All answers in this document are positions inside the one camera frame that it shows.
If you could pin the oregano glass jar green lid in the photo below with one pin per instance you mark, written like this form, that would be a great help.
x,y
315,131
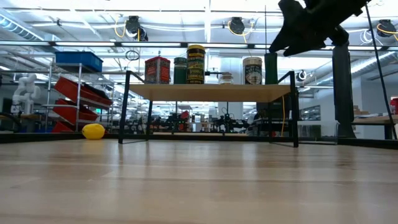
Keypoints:
x,y
180,73

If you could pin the smoked paprika tin red lid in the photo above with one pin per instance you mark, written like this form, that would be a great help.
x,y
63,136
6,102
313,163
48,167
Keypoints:
x,y
157,71

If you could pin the wooden workbench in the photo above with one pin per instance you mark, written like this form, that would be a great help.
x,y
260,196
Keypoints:
x,y
376,119

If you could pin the red container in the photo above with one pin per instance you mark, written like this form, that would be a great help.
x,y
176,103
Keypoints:
x,y
395,105

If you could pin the black upright post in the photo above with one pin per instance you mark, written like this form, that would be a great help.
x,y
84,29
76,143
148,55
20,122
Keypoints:
x,y
342,93

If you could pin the blue plastic bin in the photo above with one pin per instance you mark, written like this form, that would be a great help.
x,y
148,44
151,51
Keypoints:
x,y
77,59

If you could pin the yellow lemon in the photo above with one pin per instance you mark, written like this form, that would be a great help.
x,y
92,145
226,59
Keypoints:
x,y
93,131

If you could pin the red plastic bin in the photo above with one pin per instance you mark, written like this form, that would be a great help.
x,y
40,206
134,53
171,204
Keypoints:
x,y
60,128
65,112
66,87

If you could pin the crunchy onion jar yellow lid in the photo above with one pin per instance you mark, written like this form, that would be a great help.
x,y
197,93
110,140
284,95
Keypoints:
x,y
196,65

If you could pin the furikake seasoning jar beige lid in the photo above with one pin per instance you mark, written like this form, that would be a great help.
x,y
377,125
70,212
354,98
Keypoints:
x,y
252,71

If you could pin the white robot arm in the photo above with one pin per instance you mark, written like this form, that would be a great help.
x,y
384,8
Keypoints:
x,y
26,93

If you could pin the dark monitor screen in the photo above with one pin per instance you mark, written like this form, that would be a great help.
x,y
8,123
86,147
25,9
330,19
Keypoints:
x,y
310,113

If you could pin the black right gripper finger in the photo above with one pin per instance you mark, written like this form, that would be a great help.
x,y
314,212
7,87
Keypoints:
x,y
290,18
311,34

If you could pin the green black pepper tin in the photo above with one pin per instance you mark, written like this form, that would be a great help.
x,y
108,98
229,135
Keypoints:
x,y
271,70

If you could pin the small glass jar cork lid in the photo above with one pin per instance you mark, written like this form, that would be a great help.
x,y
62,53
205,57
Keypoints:
x,y
226,79

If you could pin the black table frame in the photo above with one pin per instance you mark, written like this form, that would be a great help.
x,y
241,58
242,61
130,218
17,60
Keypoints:
x,y
46,137

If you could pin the thin black slanted rod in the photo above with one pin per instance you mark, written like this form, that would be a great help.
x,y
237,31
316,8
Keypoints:
x,y
382,74

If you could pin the wooden shelf black metal legs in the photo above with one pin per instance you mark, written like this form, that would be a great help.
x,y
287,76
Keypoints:
x,y
211,92

